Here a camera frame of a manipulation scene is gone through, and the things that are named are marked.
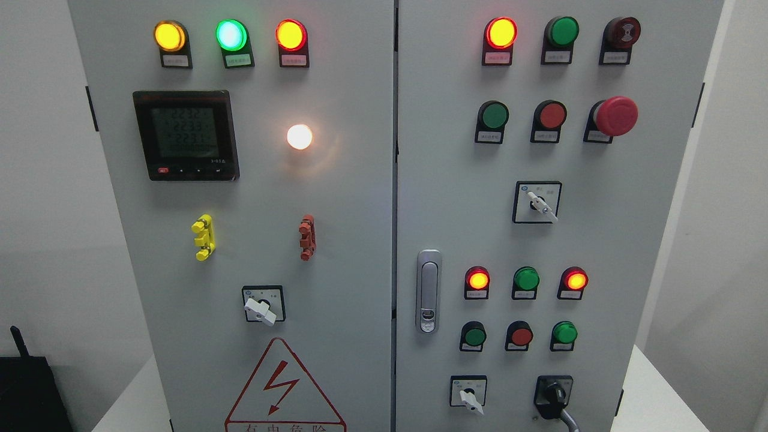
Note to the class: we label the red push button lower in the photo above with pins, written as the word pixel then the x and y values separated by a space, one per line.
pixel 518 336

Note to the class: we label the white selector switch bottom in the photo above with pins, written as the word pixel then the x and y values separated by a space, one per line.
pixel 468 391

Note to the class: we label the black box with antenna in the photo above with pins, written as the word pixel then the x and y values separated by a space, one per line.
pixel 30 400

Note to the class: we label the red emergency stop mushroom button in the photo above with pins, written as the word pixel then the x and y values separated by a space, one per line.
pixel 609 118

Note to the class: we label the silver door latch handle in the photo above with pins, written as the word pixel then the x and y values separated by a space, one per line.
pixel 428 267

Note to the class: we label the red lit indicator lower right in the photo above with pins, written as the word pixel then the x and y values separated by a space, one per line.
pixel 572 283

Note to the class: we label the white selector switch left door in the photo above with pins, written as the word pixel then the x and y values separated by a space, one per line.
pixel 264 304

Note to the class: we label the red lit indicator top right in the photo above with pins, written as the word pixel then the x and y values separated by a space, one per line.
pixel 498 41

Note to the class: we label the white selector switch upper right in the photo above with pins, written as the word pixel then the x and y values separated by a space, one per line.
pixel 536 202

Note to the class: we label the red lit indicator light left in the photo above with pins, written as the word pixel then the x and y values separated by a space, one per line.
pixel 293 44

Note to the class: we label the dark red buzzer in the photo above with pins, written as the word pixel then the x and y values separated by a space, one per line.
pixel 619 36

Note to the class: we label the yellow terminal connector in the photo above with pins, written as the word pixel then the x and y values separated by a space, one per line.
pixel 205 239

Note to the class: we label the right grey cabinet door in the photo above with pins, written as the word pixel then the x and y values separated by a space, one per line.
pixel 458 197

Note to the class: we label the white lit indicator light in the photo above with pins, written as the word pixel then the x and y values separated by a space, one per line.
pixel 299 137

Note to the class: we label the grey tool tip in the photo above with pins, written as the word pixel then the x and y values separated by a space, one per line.
pixel 569 421

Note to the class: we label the white selector switch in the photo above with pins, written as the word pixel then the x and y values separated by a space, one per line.
pixel 468 391
pixel 536 202

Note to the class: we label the green push button lower right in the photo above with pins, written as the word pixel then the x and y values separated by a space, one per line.
pixel 563 336

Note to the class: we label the black digital power meter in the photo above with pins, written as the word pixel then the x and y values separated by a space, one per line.
pixel 187 135

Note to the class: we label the red lit indicator lower left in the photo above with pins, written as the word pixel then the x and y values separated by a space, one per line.
pixel 476 283

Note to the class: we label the left grey cabinet door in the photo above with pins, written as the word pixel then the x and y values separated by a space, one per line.
pixel 338 303

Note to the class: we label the green push button upper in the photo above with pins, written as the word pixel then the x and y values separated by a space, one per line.
pixel 491 120

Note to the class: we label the red push button upper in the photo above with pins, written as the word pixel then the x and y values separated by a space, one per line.
pixel 548 118

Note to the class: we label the red high voltage warning sticker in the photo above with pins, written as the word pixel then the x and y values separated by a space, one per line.
pixel 281 395

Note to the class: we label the green indicator top right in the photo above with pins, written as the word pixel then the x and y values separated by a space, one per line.
pixel 558 40

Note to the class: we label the black knob selector switch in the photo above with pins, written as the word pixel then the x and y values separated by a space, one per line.
pixel 552 395

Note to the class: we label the green indicator lower middle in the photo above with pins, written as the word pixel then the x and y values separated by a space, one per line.
pixel 525 284

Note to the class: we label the green push button lower left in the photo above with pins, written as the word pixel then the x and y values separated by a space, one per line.
pixel 473 337

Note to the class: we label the red terminal connector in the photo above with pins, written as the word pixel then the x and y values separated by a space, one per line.
pixel 307 241

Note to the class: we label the grey cabinet door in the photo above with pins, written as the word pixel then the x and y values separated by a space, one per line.
pixel 458 197
pixel 338 303

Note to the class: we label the green push button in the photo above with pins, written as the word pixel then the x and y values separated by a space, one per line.
pixel 491 120
pixel 473 337
pixel 563 336

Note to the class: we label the green lit indicator light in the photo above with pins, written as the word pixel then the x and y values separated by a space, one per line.
pixel 234 42

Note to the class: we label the yellow indicator light top left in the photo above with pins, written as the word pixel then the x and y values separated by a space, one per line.
pixel 173 43

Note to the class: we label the red push button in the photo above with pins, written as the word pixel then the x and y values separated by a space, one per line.
pixel 518 336
pixel 548 118

